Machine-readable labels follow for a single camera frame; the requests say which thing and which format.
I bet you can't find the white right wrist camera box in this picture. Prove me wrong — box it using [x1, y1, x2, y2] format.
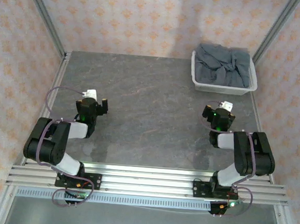
[217, 100, 234, 112]

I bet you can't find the small green-lit circuit board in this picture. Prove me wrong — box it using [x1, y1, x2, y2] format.
[74, 190, 90, 200]
[219, 200, 241, 211]

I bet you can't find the slotted grey cable duct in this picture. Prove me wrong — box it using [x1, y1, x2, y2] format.
[16, 186, 212, 212]

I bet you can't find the grey t-shirt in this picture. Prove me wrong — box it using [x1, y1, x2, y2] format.
[192, 42, 255, 89]

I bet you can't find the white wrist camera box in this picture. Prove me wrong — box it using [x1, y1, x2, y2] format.
[82, 87, 98, 100]
[217, 100, 234, 112]

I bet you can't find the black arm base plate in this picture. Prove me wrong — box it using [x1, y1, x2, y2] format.
[192, 179, 238, 201]
[54, 171, 103, 191]

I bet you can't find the aluminium frame post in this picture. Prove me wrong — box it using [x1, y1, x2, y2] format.
[251, 0, 300, 68]
[15, 0, 73, 59]

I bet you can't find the aluminium table side rail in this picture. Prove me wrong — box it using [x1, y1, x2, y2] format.
[239, 91, 300, 224]
[0, 46, 73, 224]

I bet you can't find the wide aluminium mounting rail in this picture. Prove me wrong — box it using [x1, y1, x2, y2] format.
[5, 154, 291, 207]

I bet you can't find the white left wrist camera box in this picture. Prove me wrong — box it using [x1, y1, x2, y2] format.
[82, 87, 98, 100]

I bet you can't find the white perforated plastic basket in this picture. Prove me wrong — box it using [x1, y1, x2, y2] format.
[189, 49, 261, 97]

